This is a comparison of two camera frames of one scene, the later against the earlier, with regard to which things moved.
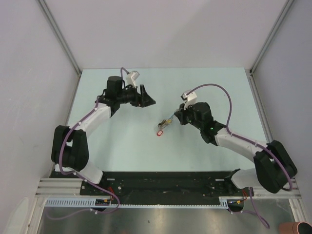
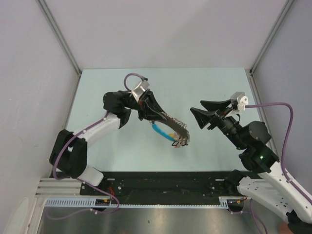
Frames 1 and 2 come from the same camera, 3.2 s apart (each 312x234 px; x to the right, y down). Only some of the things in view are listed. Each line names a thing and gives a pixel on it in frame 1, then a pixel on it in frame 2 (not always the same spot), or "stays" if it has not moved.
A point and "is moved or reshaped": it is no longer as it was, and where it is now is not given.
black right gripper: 181,113 to 203,117
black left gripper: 142,100 to 147,98
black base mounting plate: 169,185 stays
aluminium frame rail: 61,187 stays
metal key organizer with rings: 165,122 is moved or reshaped
